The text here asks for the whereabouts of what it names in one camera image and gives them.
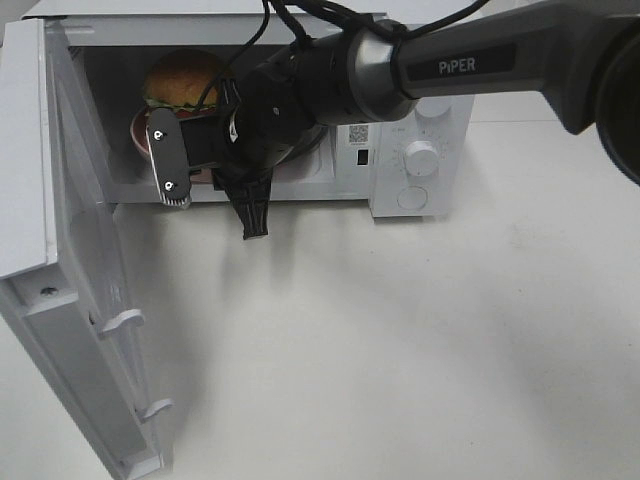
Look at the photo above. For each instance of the white microwave door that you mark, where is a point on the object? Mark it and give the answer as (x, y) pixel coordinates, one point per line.
(63, 289)

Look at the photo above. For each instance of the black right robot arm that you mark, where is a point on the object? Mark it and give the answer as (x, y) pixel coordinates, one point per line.
(582, 56)

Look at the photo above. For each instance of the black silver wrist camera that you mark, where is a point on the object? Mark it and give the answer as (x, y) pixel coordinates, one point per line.
(168, 158)

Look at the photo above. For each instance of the white microwave oven body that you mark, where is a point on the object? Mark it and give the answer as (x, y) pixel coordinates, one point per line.
(107, 47)

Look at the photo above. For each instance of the toy hamburger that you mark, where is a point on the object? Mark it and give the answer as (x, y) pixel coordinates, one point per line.
(178, 79)

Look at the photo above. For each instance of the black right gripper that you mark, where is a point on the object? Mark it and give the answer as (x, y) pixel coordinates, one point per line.
(242, 142)

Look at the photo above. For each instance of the white dial knob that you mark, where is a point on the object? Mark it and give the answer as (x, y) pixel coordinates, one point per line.
(433, 107)
(421, 159)

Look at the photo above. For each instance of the pink round plate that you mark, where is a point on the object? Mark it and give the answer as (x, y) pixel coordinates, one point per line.
(137, 130)

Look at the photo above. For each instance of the round white door button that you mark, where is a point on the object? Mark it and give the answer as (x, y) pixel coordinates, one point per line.
(412, 198)

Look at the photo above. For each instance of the white warning label sticker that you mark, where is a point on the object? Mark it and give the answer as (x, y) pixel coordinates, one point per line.
(357, 135)

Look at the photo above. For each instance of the glass microwave turntable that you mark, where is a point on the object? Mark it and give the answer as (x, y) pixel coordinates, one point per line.
(309, 141)

